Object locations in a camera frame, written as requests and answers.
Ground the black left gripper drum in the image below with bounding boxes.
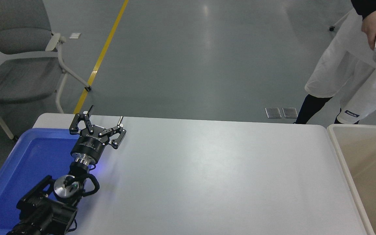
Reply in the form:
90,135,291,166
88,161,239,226
70,126,109,161

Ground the white wheeled stand leg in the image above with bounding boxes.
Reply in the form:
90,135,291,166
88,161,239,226
329,10,352,32

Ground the grey office chair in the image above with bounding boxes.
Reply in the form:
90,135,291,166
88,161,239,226
0,0,92,113

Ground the blue plastic tray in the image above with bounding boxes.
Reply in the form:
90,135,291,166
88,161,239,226
0,127,96,235

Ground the person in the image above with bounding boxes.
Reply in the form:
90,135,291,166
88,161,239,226
294,0,376,125

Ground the large pale bin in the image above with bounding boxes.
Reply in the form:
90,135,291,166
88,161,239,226
327,123,376,235

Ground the person's hand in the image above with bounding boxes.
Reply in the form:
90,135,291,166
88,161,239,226
361,8,376,50

